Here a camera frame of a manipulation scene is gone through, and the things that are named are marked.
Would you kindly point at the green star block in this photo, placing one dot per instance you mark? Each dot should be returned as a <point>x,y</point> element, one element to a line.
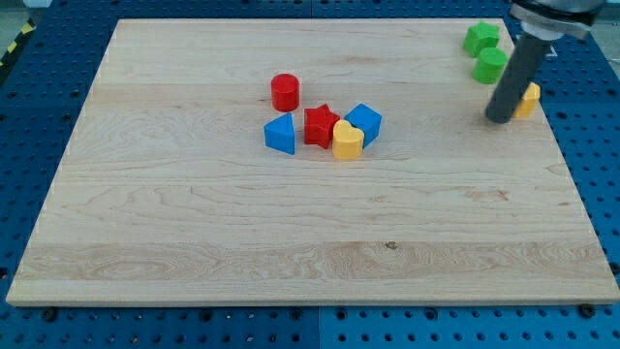
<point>480,36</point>

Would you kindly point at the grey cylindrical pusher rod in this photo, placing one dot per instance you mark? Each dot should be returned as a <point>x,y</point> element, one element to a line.
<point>526,58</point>

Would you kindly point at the black bolt left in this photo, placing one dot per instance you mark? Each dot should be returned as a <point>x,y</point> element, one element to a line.
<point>49,314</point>

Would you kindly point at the yellow black hazard tape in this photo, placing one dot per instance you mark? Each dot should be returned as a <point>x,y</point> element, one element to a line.
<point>17,46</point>

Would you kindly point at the blue cube block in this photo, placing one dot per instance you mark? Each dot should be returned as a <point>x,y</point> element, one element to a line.
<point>366,120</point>

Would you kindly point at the yellow heart block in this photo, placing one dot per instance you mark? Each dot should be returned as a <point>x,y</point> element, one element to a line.
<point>347,141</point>

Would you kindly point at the red star block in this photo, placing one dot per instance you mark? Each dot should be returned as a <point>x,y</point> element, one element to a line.
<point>318,125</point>

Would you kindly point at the blue triangle block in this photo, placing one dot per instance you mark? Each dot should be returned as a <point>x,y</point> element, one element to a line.
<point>279,133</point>

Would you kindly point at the black bolt right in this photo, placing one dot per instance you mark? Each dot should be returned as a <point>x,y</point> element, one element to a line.
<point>587,310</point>

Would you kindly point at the wooden board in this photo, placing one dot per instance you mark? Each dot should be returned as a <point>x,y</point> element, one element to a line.
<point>167,195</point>

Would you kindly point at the green cylinder block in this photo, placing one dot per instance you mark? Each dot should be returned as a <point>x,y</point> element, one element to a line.
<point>489,65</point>

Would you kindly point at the black bolt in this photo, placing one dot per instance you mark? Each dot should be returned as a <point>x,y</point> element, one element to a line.
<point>49,314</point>
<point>587,310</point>

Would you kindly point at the red cylinder block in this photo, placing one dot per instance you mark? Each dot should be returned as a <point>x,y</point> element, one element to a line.
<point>285,92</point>

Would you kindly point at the silver black robot wrist flange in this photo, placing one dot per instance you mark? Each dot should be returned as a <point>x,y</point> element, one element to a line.
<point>551,19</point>

